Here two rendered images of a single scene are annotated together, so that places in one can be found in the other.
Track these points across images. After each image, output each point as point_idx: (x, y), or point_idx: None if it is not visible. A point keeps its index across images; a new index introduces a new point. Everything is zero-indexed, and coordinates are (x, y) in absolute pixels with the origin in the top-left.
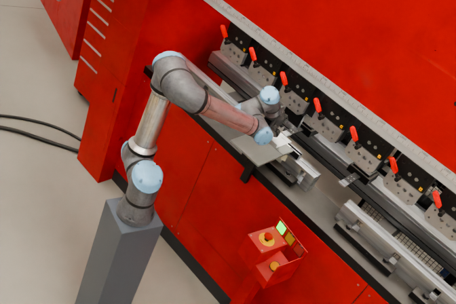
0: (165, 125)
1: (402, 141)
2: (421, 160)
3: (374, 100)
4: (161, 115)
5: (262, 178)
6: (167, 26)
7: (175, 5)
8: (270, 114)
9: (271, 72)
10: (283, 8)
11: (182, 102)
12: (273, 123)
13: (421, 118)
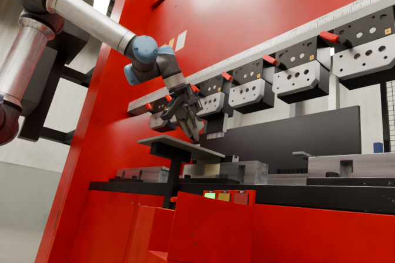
0: (97, 226)
1: (324, 21)
2: (360, 10)
3: (276, 25)
4: (23, 46)
5: (187, 189)
6: (113, 145)
7: (119, 125)
8: (170, 77)
9: None
10: (186, 54)
11: None
12: (180, 99)
13: None
